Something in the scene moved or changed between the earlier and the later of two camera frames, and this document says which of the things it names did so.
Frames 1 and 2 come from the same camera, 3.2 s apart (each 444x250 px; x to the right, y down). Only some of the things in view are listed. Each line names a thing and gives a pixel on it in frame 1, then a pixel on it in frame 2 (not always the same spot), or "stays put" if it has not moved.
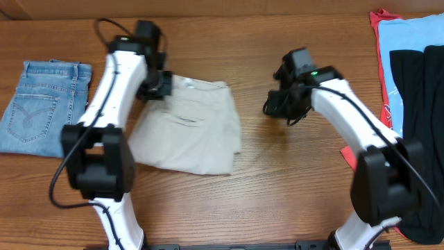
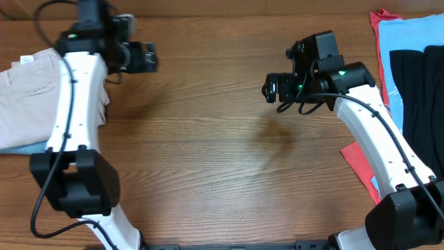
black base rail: [268, 245] stays put
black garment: [420, 77] stays put
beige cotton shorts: [195, 129] → [27, 92]
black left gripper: [164, 89] → [141, 64]
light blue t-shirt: [407, 34] stays put
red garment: [349, 152] stays put
